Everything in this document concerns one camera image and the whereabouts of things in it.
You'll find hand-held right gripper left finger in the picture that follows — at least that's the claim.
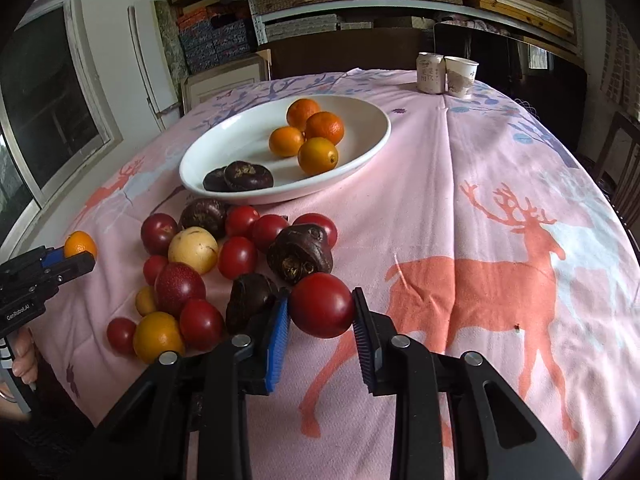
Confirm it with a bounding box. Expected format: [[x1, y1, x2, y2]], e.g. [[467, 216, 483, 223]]
[[75, 296, 291, 480]]

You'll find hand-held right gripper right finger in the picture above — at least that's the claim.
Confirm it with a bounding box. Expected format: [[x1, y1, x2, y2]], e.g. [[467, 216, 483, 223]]
[[351, 287, 583, 480]]

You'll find orange mandarin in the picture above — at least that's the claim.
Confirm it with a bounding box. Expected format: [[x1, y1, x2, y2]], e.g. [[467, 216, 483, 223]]
[[297, 137, 339, 177], [133, 311, 186, 365], [269, 126, 306, 158], [305, 111, 345, 146], [64, 230, 98, 261], [286, 98, 321, 131]]

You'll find dark water chestnut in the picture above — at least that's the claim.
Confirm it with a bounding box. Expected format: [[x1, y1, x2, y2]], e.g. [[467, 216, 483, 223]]
[[223, 160, 274, 192], [225, 273, 281, 336], [266, 224, 334, 283], [203, 168, 231, 193], [179, 198, 230, 239]]

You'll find small orange kumquat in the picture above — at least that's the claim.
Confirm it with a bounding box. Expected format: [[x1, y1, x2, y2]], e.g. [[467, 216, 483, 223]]
[[135, 286, 158, 317]]

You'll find red passion fruit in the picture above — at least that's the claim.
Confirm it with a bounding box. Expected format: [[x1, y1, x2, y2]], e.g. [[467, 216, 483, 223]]
[[154, 262, 207, 318]]

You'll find yellow passion fruit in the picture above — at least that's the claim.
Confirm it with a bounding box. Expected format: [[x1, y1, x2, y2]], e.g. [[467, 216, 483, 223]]
[[168, 227, 219, 276]]

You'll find white oval plate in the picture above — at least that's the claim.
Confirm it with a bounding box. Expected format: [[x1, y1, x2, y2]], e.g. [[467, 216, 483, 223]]
[[179, 95, 391, 206]]

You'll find person's left hand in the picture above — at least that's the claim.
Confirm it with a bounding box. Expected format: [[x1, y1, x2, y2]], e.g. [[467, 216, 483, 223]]
[[9, 327, 40, 392]]

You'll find white framed window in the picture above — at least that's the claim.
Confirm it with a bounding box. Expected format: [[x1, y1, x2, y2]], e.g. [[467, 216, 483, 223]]
[[0, 0, 123, 251]]

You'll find pink printed tablecloth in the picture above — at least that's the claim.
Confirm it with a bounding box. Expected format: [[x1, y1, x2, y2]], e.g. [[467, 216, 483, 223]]
[[42, 66, 638, 480]]

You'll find white leaning board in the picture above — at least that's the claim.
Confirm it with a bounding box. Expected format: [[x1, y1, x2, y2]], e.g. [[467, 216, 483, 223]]
[[127, 2, 168, 131]]

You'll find beige framed panel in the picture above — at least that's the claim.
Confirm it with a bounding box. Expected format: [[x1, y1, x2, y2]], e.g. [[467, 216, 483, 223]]
[[180, 50, 273, 111]]

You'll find grey marbled board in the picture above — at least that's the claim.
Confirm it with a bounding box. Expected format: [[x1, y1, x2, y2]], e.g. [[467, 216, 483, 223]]
[[154, 0, 188, 106]]

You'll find stack of blue patterned boxes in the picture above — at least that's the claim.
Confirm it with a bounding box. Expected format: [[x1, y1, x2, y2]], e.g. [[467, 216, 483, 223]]
[[177, 10, 258, 76]]

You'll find white drink can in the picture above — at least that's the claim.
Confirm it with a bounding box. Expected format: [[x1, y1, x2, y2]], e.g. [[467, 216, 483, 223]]
[[417, 52, 446, 95]]

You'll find white paper cup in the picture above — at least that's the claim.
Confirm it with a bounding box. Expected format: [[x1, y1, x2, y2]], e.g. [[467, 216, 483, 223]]
[[444, 56, 480, 99]]

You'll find brown wooden cabinet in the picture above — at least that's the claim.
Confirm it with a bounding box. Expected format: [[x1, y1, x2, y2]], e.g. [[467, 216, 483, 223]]
[[257, 27, 436, 81]]

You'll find dark wooden chair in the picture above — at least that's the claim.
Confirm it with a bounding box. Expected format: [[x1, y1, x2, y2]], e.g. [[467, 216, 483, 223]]
[[575, 110, 640, 231]]

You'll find white metal shelf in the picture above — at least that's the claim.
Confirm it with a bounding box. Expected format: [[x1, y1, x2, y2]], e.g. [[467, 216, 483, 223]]
[[240, 0, 586, 56]]

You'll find stack of flat yellow boxes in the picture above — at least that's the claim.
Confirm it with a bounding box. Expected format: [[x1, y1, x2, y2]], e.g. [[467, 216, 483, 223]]
[[470, 0, 576, 36]]

